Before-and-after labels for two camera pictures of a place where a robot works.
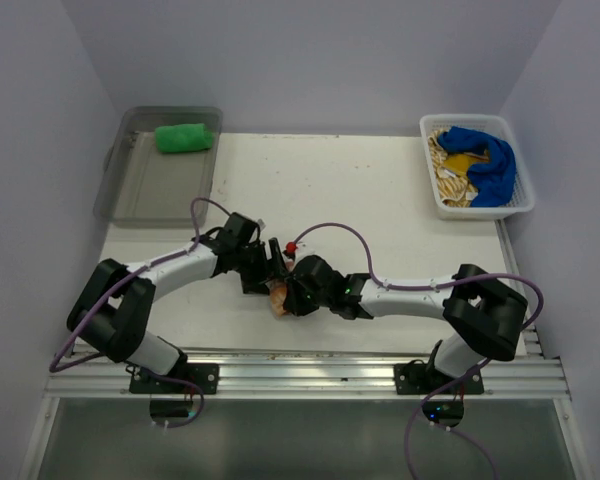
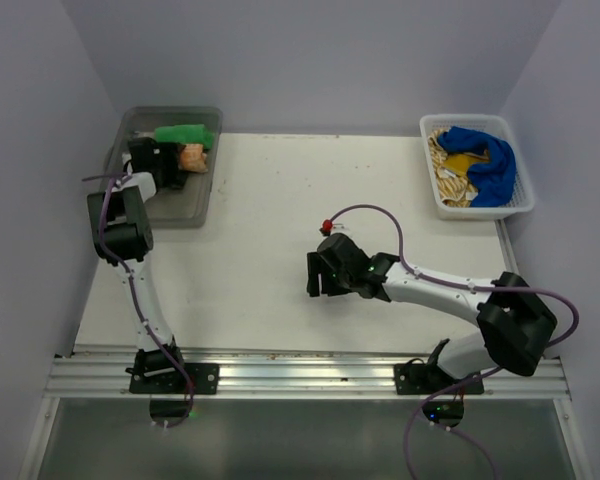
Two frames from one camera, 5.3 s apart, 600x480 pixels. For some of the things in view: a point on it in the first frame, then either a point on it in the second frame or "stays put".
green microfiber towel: x=182 y=138 stays put
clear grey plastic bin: x=159 y=160 stays put
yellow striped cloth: x=451 y=171 stays put
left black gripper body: x=253 y=257 to x=167 y=163
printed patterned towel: x=278 y=290 to x=193 y=158
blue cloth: x=491 y=183 stays put
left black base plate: x=205 y=376 stays put
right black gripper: x=293 y=303 to x=313 y=286
